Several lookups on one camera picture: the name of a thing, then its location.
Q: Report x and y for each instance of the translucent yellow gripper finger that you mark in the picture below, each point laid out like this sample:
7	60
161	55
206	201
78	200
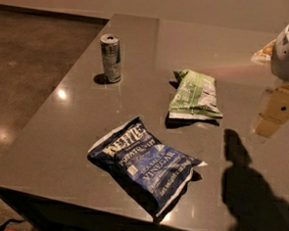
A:
273	111

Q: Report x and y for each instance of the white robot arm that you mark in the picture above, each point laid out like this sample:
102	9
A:
279	62

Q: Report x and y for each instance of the green jalapeno chip bag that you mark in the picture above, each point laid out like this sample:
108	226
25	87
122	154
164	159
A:
195	96

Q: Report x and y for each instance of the blue Kettle vinegar chip bag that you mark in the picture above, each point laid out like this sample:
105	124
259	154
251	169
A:
155	173

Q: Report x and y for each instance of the snack package at table edge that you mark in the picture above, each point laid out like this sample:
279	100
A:
263	56

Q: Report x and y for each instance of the silver energy drink can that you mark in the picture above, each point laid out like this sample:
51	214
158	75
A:
110	51

